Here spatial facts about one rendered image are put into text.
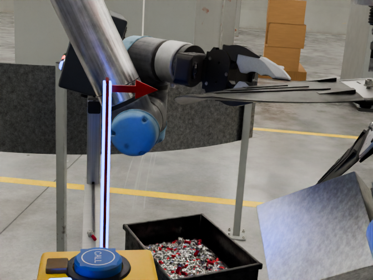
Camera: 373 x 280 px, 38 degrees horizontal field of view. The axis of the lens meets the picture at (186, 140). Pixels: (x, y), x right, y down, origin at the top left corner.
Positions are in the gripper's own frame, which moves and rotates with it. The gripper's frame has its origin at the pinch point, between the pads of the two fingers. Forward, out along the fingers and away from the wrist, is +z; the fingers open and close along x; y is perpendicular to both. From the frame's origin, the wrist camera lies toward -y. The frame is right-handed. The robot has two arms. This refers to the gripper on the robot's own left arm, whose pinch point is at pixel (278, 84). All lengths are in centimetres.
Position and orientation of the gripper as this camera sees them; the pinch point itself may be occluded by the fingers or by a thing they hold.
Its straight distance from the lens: 79.5
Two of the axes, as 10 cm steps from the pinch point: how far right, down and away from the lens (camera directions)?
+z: 7.2, 2.3, -6.5
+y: 6.8, -0.5, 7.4
